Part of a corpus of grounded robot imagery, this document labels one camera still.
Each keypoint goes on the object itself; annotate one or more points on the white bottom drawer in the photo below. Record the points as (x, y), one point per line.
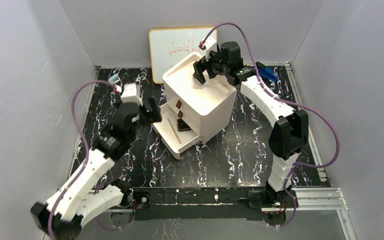
(176, 142)

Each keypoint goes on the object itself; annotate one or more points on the white drawer organizer box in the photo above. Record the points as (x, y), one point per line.
(206, 108)

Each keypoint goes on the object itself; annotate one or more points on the black compact powder case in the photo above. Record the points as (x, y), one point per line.
(182, 126)

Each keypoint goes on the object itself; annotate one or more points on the blue black stapler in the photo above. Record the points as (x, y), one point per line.
(266, 72)

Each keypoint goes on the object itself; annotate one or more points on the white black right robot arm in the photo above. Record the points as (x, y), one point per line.
(290, 127)

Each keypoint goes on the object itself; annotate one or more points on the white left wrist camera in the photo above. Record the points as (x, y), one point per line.
(129, 93)

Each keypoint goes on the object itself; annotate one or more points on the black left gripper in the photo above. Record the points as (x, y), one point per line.
(147, 112)

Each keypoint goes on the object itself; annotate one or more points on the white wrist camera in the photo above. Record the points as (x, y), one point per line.
(209, 45)
(129, 93)

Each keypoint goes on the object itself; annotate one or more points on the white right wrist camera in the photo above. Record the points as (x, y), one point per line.
(209, 45)

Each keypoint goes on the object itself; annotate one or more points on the thin wooden makeup pencil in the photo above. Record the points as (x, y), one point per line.
(174, 131)

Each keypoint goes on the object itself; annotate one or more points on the light blue small stapler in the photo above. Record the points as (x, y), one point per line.
(113, 79)

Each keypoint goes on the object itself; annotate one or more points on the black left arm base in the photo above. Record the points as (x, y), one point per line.
(138, 198)

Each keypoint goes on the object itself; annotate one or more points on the yellow framed whiteboard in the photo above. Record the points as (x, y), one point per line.
(168, 46)

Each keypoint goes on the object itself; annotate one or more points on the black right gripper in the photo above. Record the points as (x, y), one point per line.
(205, 65)

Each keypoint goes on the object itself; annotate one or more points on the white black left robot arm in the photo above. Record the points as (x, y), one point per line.
(63, 215)

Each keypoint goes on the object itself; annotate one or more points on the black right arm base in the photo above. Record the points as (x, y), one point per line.
(266, 197)

